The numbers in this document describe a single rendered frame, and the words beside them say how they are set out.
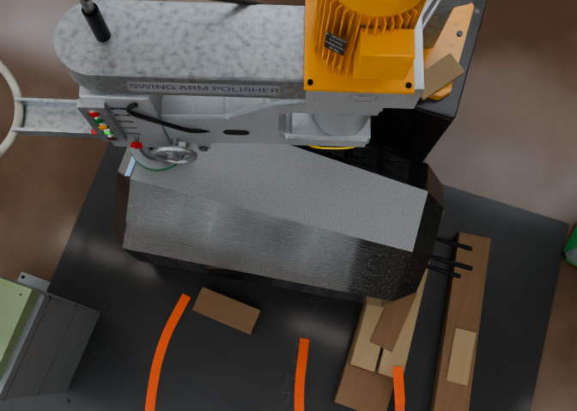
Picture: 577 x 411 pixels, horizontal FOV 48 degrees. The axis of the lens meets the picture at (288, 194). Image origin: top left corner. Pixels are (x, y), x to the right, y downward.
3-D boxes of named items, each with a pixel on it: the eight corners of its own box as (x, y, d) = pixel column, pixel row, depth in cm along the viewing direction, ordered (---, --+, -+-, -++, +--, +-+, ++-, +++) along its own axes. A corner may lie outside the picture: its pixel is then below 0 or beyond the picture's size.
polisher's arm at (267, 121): (362, 105, 231) (385, 38, 184) (363, 166, 225) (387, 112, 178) (158, 98, 230) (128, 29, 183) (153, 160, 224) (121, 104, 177)
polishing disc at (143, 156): (173, 177, 242) (173, 175, 241) (121, 159, 244) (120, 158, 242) (194, 126, 248) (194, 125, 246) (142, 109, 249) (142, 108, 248)
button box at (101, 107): (127, 134, 208) (105, 99, 181) (126, 142, 207) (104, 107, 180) (102, 133, 208) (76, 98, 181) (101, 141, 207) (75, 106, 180)
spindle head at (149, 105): (223, 93, 227) (211, 30, 184) (220, 153, 221) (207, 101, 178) (121, 90, 226) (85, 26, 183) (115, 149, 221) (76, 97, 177)
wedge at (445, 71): (446, 57, 268) (450, 52, 263) (461, 76, 266) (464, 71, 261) (408, 81, 265) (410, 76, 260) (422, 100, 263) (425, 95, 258)
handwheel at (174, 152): (201, 138, 219) (196, 123, 205) (199, 166, 217) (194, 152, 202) (157, 137, 219) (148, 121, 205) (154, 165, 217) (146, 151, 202)
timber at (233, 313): (195, 311, 314) (191, 310, 302) (204, 288, 317) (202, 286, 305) (251, 335, 311) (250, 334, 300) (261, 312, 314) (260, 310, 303)
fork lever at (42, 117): (216, 101, 230) (215, 96, 225) (214, 153, 225) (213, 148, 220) (21, 93, 227) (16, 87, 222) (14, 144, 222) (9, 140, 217)
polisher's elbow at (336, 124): (329, 73, 214) (335, 45, 195) (379, 101, 211) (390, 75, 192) (300, 118, 209) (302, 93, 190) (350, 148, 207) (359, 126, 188)
